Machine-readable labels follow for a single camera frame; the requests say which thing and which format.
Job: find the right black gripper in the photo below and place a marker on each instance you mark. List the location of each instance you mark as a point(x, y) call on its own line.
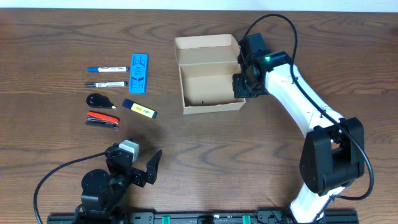
point(239, 91)

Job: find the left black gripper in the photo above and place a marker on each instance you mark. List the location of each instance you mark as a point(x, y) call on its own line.
point(149, 175)

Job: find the brown cardboard box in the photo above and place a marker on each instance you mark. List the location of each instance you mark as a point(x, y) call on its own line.
point(206, 66)

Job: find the red and black stapler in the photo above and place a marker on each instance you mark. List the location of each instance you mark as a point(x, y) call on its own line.
point(102, 120)

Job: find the blue plastic case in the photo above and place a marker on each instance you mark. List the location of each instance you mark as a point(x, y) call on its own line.
point(138, 73)

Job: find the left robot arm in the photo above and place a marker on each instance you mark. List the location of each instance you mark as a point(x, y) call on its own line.
point(104, 190)

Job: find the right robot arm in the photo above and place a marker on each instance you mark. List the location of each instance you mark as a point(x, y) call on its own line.
point(331, 159)

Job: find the yellow highlighter pen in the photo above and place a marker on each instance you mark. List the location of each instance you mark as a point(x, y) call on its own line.
point(136, 107)

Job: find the black whiteboard marker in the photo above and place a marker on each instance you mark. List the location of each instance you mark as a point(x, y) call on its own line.
point(105, 84)

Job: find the blue whiteboard marker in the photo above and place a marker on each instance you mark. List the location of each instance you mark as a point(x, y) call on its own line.
point(107, 69)

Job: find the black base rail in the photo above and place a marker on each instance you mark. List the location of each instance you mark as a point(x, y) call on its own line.
point(258, 217)

